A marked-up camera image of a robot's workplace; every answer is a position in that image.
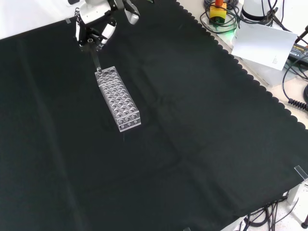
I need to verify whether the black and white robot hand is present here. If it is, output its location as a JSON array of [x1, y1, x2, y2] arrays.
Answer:
[[73, 0, 141, 52]]

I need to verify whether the clear glass test tube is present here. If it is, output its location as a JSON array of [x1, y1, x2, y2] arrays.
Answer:
[[87, 38, 103, 73]]

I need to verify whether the clear acrylic test tube rack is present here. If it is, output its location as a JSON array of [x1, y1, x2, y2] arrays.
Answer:
[[95, 66, 142, 133]]

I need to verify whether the yellow stop button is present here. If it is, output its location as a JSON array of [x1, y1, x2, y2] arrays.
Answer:
[[208, 0, 228, 25]]

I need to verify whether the black cloth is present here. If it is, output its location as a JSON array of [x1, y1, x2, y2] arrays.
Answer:
[[0, 0, 308, 231]]

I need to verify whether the white paper sheet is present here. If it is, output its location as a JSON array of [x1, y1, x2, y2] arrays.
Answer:
[[231, 22, 298, 71]]

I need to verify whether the black power adapter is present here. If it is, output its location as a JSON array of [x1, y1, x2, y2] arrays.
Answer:
[[287, 42, 308, 64]]

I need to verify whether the black coiled cable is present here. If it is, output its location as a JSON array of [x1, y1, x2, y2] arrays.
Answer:
[[288, 98, 308, 112]]

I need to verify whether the black cable bundle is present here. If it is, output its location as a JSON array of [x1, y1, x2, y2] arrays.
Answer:
[[237, 196, 291, 231]]

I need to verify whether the white table bracket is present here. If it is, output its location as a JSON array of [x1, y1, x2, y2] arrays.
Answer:
[[286, 180, 308, 205]]

